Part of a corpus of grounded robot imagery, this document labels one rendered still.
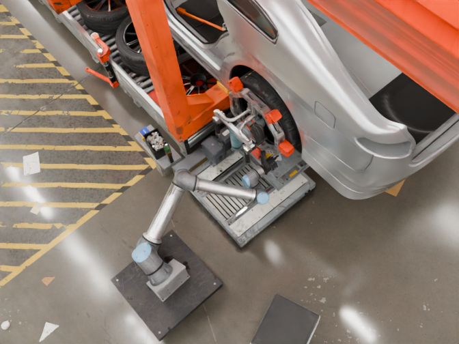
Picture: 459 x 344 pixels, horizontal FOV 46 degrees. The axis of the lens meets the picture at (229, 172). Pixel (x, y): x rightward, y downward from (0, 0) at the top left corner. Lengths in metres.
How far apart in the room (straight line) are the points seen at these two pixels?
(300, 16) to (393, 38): 1.71
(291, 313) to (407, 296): 0.98
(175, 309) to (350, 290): 1.36
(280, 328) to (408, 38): 2.68
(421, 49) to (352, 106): 1.54
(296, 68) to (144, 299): 2.01
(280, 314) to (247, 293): 0.48
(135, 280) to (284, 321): 1.14
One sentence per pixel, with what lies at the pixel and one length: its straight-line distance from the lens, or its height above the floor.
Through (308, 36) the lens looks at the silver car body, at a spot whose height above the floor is 1.79.
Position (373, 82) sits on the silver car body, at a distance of 4.11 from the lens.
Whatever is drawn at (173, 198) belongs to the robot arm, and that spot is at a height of 0.70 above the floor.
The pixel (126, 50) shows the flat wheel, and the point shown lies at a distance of 5.02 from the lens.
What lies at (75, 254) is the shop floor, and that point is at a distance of 4.68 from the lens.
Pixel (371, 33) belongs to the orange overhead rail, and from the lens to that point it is 1.56.
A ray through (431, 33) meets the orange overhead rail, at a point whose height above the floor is 3.02.
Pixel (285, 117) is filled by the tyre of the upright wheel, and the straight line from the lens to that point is 3.68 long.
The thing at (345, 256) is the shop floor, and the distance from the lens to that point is 4.41.
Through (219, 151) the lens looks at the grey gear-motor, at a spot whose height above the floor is 0.39.
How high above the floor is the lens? 4.13
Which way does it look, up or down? 61 degrees down
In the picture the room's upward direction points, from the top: 9 degrees counter-clockwise
